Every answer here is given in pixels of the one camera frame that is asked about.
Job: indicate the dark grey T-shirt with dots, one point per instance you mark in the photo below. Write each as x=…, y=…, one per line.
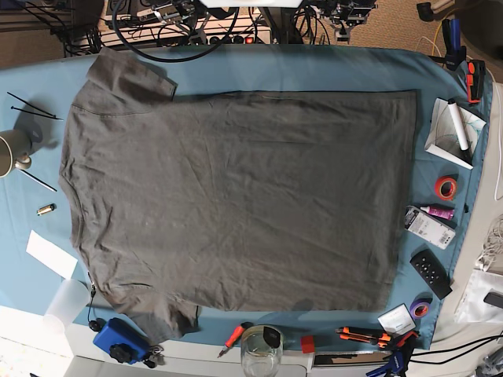
x=245, y=201

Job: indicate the clear glass jar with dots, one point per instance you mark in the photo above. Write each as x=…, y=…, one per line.
x=261, y=350

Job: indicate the red cube block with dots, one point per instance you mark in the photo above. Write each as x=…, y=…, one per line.
x=307, y=344

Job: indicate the white labelled package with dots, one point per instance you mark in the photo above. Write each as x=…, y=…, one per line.
x=428, y=228

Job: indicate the orange black utility knife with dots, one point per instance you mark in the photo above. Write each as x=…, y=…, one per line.
x=370, y=336

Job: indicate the red tape roll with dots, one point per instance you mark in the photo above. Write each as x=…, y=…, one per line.
x=446, y=188

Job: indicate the black remote control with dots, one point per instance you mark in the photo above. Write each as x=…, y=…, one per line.
x=432, y=272

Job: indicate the purple small bottle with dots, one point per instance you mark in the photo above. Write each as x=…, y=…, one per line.
x=439, y=212

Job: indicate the white paper tray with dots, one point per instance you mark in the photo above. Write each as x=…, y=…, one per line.
x=442, y=139

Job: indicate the white small card box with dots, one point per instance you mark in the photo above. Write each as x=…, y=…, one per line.
x=397, y=321

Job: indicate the blue box with knob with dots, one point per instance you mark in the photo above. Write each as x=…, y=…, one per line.
x=121, y=342

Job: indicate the white paper card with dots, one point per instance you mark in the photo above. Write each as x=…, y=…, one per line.
x=50, y=255

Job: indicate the purple tape roll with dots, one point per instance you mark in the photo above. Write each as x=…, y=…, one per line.
x=419, y=308

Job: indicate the small brass battery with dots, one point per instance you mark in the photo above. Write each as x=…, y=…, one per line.
x=46, y=209

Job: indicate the translucent plastic cup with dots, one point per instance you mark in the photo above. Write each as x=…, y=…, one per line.
x=68, y=302

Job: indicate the white marker pen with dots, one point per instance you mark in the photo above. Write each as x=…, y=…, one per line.
x=458, y=124

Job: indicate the blue table cloth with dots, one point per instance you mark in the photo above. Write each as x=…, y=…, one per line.
x=29, y=286

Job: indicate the thin metal rod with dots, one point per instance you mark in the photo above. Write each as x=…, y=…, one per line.
x=37, y=180

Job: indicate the beige ceramic mug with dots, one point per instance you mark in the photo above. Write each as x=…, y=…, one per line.
x=15, y=151

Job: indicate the blue black bar clamp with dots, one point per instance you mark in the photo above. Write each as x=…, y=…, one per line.
x=455, y=52

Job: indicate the red black clamp tool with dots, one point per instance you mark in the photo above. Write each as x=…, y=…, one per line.
x=475, y=80

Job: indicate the white plastic bag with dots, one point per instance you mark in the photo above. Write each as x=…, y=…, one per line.
x=472, y=308

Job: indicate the red handled screwdriver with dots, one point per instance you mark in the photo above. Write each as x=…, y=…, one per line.
x=235, y=336

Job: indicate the power strip with red switch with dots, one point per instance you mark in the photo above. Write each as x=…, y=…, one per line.
x=263, y=37

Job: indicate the black cable tie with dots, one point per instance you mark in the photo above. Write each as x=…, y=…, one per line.
x=33, y=107
x=52, y=117

